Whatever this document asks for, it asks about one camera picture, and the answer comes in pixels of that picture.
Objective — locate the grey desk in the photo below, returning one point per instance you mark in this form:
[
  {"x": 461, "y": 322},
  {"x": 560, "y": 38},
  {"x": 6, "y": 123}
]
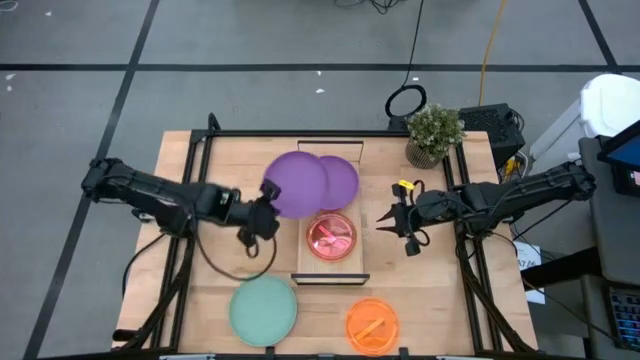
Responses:
[{"x": 615, "y": 225}]

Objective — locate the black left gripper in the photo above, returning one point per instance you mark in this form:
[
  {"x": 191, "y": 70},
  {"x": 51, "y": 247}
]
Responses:
[{"x": 260, "y": 220}]

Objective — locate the black tablet with blue screen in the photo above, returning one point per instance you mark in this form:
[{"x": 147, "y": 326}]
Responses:
[{"x": 625, "y": 155}]

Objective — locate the black keyboard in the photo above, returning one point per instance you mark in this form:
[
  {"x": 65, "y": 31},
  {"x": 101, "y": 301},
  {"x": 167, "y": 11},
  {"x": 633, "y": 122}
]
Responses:
[{"x": 627, "y": 320}]

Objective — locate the magenta plastic plate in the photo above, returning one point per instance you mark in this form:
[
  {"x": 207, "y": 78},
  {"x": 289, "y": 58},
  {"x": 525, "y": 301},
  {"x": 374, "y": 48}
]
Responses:
[{"x": 345, "y": 180}]

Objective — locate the black metal table frame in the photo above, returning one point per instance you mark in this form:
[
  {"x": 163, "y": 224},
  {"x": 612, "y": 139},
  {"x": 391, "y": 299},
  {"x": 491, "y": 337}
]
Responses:
[{"x": 325, "y": 133}]

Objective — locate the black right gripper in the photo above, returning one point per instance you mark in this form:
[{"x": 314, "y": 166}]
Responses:
[{"x": 425, "y": 212}]

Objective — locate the small potted green plant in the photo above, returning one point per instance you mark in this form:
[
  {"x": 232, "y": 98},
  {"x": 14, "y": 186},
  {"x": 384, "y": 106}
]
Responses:
[{"x": 435, "y": 130}]

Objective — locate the red translucent plastic plate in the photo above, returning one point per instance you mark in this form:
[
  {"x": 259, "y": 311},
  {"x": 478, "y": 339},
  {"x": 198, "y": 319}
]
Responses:
[{"x": 331, "y": 236}]

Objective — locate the mint green plastic plate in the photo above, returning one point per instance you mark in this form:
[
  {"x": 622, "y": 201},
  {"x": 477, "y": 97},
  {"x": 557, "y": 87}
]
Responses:
[{"x": 262, "y": 310}]

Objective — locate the orange translucent plastic plate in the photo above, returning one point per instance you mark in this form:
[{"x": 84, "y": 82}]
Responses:
[{"x": 372, "y": 327}]

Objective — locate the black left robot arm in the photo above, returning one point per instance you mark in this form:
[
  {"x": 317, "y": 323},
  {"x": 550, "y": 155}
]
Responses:
[{"x": 150, "y": 192}]

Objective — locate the white lidded bin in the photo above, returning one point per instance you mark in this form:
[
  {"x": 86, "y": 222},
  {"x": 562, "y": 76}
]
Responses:
[{"x": 610, "y": 105}]

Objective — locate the white paper sheet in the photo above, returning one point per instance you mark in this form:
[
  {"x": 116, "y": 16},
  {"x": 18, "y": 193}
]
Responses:
[{"x": 525, "y": 252}]

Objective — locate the purple plastic plate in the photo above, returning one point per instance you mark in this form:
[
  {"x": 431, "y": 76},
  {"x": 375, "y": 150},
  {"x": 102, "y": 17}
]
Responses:
[{"x": 297, "y": 185}]

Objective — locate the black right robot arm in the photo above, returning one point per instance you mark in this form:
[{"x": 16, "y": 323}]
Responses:
[{"x": 525, "y": 192}]

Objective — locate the black perforated computer case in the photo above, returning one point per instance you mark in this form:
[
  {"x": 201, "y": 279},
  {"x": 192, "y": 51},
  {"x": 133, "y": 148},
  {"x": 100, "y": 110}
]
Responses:
[{"x": 492, "y": 130}]

